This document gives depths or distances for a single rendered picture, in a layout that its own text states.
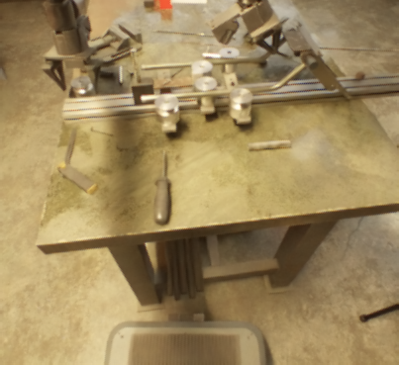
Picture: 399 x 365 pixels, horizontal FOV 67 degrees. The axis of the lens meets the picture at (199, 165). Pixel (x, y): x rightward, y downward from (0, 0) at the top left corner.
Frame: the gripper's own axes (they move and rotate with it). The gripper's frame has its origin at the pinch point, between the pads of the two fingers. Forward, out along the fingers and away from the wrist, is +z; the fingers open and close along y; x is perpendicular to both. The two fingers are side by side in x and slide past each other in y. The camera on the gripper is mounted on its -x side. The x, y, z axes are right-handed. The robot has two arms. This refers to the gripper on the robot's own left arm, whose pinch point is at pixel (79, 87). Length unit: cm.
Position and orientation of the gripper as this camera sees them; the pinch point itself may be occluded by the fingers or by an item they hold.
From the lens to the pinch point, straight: 83.4
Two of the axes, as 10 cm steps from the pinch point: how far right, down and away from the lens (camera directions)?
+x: -0.4, 6.6, -7.5
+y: -10.0, -0.4, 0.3
